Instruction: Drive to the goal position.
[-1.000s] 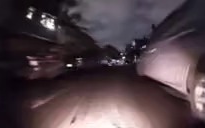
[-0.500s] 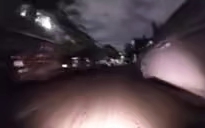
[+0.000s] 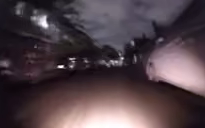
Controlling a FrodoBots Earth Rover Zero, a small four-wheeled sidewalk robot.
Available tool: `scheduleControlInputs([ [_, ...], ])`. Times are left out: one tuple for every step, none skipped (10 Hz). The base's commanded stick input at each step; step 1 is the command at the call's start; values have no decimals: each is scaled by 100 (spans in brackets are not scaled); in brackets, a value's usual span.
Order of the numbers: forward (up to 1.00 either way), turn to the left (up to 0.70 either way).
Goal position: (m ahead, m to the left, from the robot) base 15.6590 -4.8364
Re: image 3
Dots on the dark asphalt road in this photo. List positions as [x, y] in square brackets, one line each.
[90, 96]

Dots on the pale vehicle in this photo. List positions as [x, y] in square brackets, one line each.
[183, 66]

